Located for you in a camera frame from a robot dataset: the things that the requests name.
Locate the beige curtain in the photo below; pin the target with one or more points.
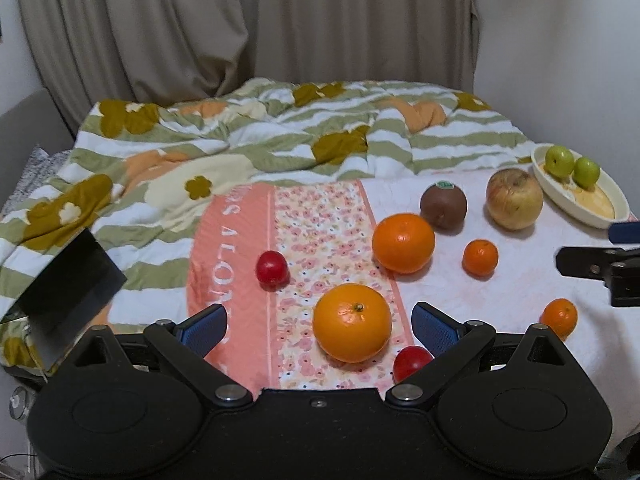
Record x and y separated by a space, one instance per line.
250 20

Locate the cream oval bowl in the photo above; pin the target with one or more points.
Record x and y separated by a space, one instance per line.
595 205

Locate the small mandarin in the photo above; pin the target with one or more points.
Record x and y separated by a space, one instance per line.
480 258
559 317

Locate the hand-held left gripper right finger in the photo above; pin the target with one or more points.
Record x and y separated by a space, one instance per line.
432 327

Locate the yellow-red apple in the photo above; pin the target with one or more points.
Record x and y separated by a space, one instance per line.
515 200

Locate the brown kiwi with green sticker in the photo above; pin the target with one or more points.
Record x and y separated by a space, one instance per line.
444 207

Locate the large orange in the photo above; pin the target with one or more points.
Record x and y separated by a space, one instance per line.
403 243
352 323

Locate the red plum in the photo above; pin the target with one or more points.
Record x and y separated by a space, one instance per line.
410 362
272 269

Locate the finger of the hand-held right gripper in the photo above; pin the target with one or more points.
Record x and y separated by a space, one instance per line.
580 261
626 232

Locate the green striped floral blanket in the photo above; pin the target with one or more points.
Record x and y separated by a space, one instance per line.
300 125

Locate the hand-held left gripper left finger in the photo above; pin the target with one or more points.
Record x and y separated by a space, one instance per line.
207 327

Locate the small green apple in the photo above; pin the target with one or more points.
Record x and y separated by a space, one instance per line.
559 161
586 172

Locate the grey upholstered headboard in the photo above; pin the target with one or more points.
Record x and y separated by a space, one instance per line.
25 130

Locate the clear plastic object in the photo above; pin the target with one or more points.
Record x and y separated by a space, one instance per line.
20 402

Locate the black flat panel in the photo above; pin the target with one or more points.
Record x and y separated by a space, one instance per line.
70 280

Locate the grey patterned pillow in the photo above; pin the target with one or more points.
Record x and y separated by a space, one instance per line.
37 165

